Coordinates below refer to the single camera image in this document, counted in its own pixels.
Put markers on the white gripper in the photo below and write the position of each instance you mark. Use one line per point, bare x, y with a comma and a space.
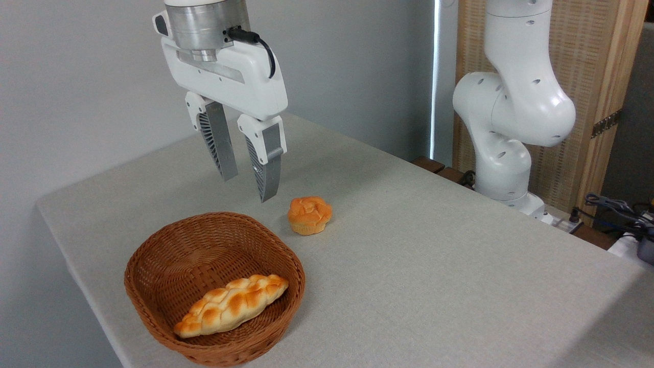
245, 76

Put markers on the braided bread loaf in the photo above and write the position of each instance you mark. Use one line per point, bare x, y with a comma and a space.
230, 304

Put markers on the round muffin bread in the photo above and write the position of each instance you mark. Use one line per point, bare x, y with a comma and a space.
309, 214

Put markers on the brown wicker basket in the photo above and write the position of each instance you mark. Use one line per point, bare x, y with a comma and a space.
194, 255

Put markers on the grey tablecloth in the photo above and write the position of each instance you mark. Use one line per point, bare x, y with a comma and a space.
409, 255

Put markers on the white power strip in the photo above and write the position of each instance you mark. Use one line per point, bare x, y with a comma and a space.
562, 223

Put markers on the metal screen hinge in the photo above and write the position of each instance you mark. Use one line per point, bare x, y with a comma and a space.
607, 123

